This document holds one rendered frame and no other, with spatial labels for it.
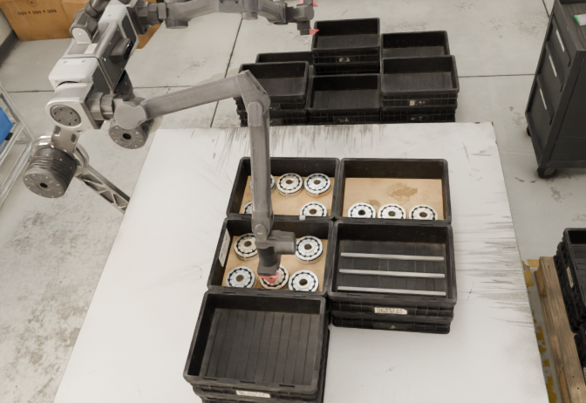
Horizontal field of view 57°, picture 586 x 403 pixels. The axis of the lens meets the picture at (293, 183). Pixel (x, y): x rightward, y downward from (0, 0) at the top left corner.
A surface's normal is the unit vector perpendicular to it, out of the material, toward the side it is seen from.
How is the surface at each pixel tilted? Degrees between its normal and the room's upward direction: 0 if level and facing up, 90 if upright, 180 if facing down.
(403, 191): 0
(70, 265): 0
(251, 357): 0
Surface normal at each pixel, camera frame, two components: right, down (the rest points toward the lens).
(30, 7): -0.08, 0.74
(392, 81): -0.12, -0.65
